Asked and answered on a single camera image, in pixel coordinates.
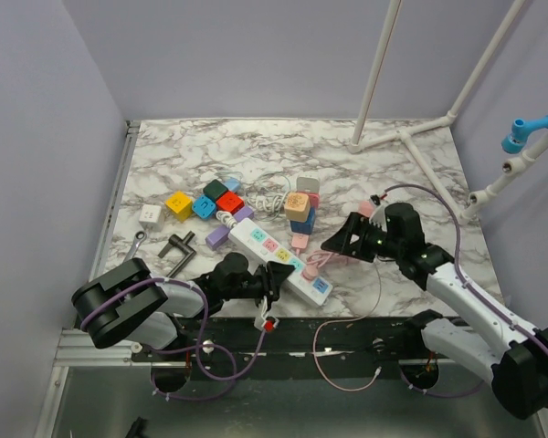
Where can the beige cube adapter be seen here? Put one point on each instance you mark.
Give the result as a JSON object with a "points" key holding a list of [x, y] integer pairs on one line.
{"points": [[297, 207]]}

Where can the pink flat adapter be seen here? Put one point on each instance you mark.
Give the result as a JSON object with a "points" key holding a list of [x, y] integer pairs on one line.
{"points": [[300, 241]]}

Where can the pink round plug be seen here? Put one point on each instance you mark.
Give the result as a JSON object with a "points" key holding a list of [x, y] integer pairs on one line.
{"points": [[310, 272]]}

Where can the dark green cube socket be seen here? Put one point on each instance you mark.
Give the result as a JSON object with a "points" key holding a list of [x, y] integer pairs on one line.
{"points": [[214, 190]]}

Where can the aluminium extrusion rail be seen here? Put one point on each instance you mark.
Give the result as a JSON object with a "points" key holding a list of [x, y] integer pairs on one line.
{"points": [[75, 349]]}

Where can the white tiger cube adapter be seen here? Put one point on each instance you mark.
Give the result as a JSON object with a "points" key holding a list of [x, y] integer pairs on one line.
{"points": [[152, 217]]}

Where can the yellow cube socket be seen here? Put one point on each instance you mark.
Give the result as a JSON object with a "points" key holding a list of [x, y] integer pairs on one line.
{"points": [[180, 205]]}

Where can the pink cube socket adapter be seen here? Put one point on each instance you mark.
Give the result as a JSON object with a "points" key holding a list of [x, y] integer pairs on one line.
{"points": [[366, 208]]}

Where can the red cube socket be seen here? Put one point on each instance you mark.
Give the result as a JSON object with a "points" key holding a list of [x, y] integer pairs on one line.
{"points": [[229, 202]]}

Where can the dark metal t-handle key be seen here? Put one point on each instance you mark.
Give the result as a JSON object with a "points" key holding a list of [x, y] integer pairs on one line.
{"points": [[183, 246]]}

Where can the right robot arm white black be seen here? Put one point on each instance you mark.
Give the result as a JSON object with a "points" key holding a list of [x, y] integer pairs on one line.
{"points": [[507, 352]]}

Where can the blue pipe fitting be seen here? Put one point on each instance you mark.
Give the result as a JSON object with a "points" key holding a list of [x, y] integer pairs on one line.
{"points": [[521, 130]]}

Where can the light blue usb charger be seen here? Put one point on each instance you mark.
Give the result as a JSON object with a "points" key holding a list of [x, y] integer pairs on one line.
{"points": [[233, 184]]}

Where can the dark blue cube socket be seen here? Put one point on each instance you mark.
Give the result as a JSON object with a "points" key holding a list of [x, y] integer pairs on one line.
{"points": [[304, 228]]}

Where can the white power strip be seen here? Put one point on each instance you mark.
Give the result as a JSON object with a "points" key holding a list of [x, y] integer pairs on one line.
{"points": [[261, 247]]}

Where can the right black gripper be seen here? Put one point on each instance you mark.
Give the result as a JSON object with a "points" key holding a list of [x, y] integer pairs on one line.
{"points": [[357, 224]]}

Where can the ratchet wrench green handle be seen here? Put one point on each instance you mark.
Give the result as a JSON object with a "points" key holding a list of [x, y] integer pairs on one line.
{"points": [[137, 241]]}

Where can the purple usb power strip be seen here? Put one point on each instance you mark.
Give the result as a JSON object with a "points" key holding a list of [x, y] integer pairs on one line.
{"points": [[227, 221]]}

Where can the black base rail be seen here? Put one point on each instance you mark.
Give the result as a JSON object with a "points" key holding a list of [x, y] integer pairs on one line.
{"points": [[298, 349]]}

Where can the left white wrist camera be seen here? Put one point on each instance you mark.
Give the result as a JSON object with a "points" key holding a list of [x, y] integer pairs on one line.
{"points": [[264, 322]]}

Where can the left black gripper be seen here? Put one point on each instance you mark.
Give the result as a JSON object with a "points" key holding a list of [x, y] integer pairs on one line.
{"points": [[277, 274]]}

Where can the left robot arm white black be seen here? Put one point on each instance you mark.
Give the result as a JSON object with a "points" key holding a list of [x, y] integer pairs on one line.
{"points": [[128, 303]]}

